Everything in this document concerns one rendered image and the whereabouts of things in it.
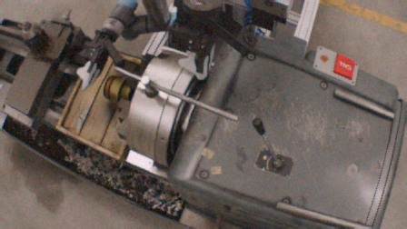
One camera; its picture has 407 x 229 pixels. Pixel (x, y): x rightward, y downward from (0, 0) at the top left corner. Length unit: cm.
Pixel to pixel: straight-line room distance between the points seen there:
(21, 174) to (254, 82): 191
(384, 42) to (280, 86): 187
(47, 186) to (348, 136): 191
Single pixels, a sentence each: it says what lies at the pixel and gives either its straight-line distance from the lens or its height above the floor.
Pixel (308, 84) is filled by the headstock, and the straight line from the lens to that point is 100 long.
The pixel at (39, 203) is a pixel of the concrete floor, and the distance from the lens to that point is 247.
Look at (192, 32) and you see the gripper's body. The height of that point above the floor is 151.
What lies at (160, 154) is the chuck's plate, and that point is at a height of 114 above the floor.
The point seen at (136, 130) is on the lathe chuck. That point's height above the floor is 119.
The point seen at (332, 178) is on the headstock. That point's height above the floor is 126.
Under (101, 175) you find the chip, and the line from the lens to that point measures 169.
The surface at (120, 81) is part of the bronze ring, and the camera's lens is 118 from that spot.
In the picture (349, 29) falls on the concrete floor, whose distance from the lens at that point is 270.
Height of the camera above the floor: 215
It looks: 71 degrees down
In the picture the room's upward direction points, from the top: 11 degrees counter-clockwise
